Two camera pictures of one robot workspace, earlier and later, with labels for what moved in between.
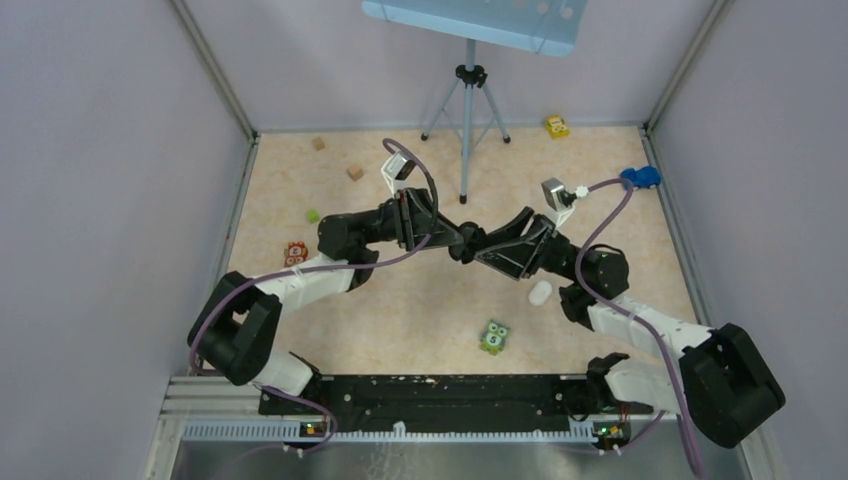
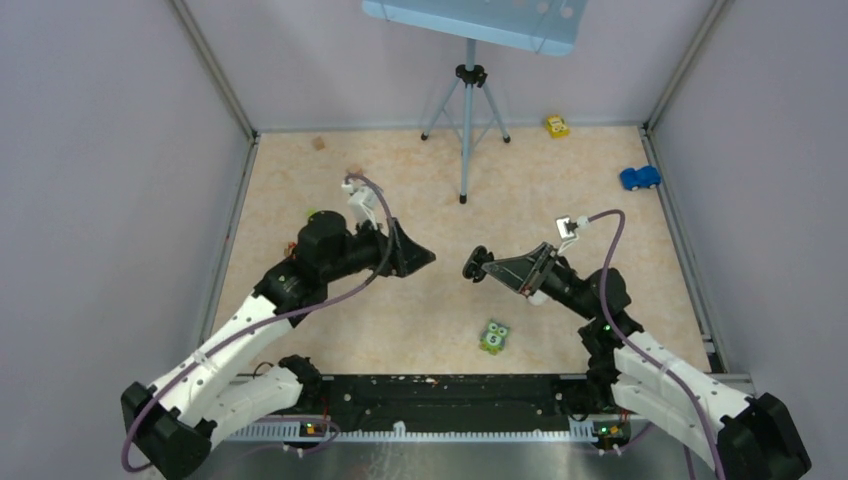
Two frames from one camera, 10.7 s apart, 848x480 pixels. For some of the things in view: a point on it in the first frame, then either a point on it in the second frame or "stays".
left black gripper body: (396, 222) -> (367, 251)
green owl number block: (493, 337) stays
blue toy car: (643, 177) stays
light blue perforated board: (545, 26) stays
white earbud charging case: (540, 293) stays
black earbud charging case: (472, 235) -> (472, 268)
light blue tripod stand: (469, 75) stays
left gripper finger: (442, 233) -> (407, 255)
